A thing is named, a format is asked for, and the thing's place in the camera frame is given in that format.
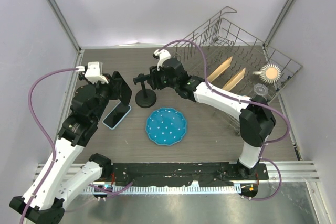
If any beige plate, front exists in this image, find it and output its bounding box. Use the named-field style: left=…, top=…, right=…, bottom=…
left=222, top=68, right=246, bottom=91

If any blue polka dot plate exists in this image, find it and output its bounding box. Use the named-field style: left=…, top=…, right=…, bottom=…
left=145, top=108, right=187, bottom=146

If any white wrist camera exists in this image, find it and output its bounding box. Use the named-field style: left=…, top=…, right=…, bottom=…
left=76, top=61, right=108, bottom=83
left=153, top=49, right=171, bottom=71

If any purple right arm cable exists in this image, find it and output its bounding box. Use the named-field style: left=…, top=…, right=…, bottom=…
left=162, top=39, right=291, bottom=200

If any grey wire dish rack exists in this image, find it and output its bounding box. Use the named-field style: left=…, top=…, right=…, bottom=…
left=174, top=6, right=304, bottom=137

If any phone in blue case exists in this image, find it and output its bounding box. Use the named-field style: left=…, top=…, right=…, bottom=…
left=102, top=102, right=132, bottom=130

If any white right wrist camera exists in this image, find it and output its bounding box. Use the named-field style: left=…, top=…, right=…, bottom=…
left=153, top=49, right=171, bottom=71

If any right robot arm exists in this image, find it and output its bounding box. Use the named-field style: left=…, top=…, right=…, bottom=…
left=148, top=58, right=276, bottom=179

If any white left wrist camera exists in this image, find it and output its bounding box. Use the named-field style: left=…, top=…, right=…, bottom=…
left=76, top=61, right=108, bottom=83

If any beige plate, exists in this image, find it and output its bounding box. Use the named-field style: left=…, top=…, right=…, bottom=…
left=222, top=68, right=246, bottom=91
left=207, top=57, right=233, bottom=82

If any black phone stand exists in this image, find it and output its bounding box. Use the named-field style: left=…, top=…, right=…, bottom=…
left=133, top=73, right=157, bottom=109

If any clear glass cup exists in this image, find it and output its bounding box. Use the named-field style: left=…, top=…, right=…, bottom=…
left=253, top=83, right=268, bottom=97

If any beige plate, rear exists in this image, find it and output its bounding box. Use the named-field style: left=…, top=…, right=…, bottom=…
left=207, top=57, right=233, bottom=82

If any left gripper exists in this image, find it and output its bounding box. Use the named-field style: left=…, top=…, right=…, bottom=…
left=88, top=73, right=122, bottom=122

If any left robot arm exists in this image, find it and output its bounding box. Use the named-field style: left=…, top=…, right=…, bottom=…
left=9, top=70, right=132, bottom=223

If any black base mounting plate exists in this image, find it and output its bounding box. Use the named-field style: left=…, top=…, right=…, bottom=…
left=112, top=162, right=269, bottom=187

